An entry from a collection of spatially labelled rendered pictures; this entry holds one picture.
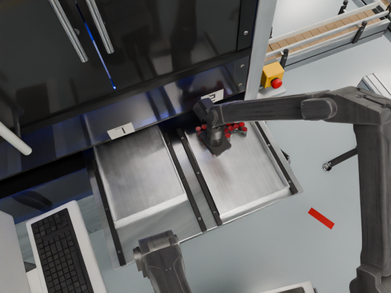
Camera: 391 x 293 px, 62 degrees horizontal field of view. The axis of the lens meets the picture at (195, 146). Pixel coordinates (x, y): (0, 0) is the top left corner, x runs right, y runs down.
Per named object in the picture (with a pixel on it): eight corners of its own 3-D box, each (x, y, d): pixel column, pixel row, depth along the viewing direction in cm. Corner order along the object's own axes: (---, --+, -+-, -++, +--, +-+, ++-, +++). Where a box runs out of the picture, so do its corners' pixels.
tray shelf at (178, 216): (82, 150, 127) (80, 148, 125) (244, 90, 135) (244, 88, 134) (114, 271, 106) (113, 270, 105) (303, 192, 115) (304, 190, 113)
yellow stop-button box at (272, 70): (256, 75, 126) (258, 63, 120) (272, 69, 127) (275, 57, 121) (265, 90, 123) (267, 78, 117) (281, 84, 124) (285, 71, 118)
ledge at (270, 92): (242, 78, 138) (242, 75, 136) (269, 68, 140) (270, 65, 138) (257, 103, 132) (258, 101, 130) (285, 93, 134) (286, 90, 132)
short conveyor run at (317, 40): (245, 90, 138) (249, 65, 124) (230, 64, 144) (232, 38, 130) (383, 39, 146) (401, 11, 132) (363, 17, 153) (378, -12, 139)
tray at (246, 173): (185, 136, 125) (184, 131, 122) (246, 113, 128) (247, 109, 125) (219, 217, 111) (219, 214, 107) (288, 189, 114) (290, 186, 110)
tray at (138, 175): (92, 143, 126) (89, 139, 123) (156, 120, 129) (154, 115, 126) (116, 224, 111) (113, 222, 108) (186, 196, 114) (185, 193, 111)
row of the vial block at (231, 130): (199, 142, 123) (199, 137, 119) (242, 127, 125) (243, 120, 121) (201, 147, 122) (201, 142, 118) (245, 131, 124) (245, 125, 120)
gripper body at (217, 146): (213, 127, 113) (213, 115, 107) (231, 147, 109) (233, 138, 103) (198, 136, 112) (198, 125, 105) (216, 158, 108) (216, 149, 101)
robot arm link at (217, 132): (212, 134, 97) (228, 125, 98) (201, 117, 100) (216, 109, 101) (212, 144, 103) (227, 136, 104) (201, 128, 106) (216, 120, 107)
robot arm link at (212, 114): (216, 117, 92) (238, 110, 96) (195, 88, 96) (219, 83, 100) (203, 141, 101) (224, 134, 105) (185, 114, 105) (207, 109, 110)
